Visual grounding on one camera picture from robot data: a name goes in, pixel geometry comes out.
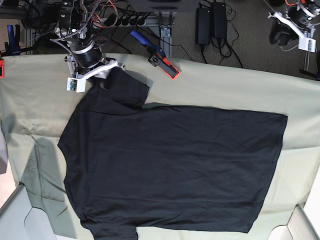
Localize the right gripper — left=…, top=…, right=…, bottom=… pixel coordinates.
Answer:
left=65, top=56, right=125, bottom=82

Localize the black T-shirt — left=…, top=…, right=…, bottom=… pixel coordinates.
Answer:
left=58, top=68, right=288, bottom=240

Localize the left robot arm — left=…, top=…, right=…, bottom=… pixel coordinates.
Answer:
left=268, top=0, right=320, bottom=46

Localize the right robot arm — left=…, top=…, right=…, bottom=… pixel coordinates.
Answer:
left=51, top=0, right=125, bottom=93

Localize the black power strip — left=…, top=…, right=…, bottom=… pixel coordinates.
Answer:
left=101, top=13, right=149, bottom=27

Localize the blue orange bar clamp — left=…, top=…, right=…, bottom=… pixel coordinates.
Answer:
left=130, top=30, right=180, bottom=80

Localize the green table cloth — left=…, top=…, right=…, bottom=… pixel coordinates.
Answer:
left=0, top=54, right=320, bottom=240

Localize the blue clamp at left edge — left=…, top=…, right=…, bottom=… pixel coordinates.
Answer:
left=1, top=24, right=36, bottom=57

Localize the black power adapter brick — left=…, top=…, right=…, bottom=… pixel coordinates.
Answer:
left=195, top=7, right=211, bottom=46

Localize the white bin lower left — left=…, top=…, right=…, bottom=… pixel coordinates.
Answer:
left=0, top=184, right=56, bottom=240

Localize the white bin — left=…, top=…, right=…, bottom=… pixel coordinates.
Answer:
left=268, top=205, right=320, bottom=240
left=0, top=184, right=56, bottom=240

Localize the white bin lower right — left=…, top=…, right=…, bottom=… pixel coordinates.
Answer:
left=268, top=205, right=320, bottom=240

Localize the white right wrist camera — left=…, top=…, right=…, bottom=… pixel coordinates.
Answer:
left=66, top=77, right=87, bottom=93

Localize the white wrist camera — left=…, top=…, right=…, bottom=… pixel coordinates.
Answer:
left=298, top=37, right=316, bottom=53
left=66, top=77, right=87, bottom=93

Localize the aluminium frame post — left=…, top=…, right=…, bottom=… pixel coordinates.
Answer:
left=154, top=11, right=177, bottom=58

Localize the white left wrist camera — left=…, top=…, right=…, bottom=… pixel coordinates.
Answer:
left=298, top=37, right=316, bottom=53

